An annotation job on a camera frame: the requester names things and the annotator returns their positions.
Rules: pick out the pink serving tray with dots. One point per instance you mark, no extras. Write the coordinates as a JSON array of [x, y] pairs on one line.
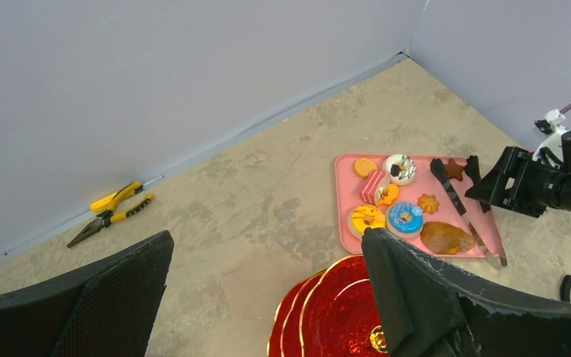
[[482, 216]]

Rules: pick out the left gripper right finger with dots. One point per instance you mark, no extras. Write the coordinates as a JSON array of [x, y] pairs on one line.
[[429, 307]]

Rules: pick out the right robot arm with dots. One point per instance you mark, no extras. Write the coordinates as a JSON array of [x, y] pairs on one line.
[[560, 195]]

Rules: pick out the orange duck pastry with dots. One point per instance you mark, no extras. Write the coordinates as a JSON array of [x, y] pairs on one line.
[[386, 196]]

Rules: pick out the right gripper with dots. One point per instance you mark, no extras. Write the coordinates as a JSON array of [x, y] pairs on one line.
[[516, 183]]

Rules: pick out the yellow frosted donut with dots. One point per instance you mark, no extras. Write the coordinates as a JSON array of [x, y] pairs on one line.
[[365, 216]]

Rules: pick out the yellow-handled pliers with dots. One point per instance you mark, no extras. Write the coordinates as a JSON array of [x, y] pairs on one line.
[[107, 211]]

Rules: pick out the black serving tongs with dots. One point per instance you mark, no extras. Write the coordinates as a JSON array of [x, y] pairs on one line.
[[438, 169]]

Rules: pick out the white chocolate-drizzled donut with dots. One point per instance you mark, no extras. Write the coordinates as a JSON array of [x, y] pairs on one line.
[[401, 168]]

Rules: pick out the red three-tier cake stand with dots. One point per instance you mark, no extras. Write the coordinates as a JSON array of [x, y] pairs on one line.
[[331, 313]]

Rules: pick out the black-handled pliers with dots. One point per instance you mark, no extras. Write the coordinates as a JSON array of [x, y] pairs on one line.
[[565, 289]]

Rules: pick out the round orange cookie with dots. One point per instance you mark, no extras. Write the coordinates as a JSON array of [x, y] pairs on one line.
[[364, 166]]

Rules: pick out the flower-shaped orange cookie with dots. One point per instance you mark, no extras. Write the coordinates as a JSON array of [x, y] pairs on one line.
[[428, 203]]

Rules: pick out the brown star cookie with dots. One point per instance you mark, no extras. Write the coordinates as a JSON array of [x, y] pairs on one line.
[[454, 170]]

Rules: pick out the pink layered cake slice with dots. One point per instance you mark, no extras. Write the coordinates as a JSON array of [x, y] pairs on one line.
[[376, 182]]

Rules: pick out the blue frosted donut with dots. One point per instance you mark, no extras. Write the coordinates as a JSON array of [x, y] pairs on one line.
[[405, 220]]

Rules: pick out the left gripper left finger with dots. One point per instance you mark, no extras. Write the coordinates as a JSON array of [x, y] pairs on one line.
[[106, 308]]

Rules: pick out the brown bread roll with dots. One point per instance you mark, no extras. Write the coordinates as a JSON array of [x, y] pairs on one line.
[[444, 238]]

